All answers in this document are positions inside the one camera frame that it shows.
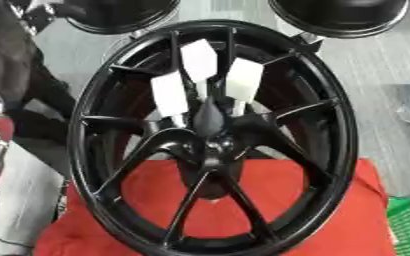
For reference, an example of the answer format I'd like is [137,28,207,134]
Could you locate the black spoked wheel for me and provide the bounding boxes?
[65,19,361,256]

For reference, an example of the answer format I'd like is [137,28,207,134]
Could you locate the black round wheel rim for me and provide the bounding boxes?
[266,0,410,39]
[59,0,183,36]

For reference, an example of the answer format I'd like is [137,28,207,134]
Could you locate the person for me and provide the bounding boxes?
[0,0,79,256]

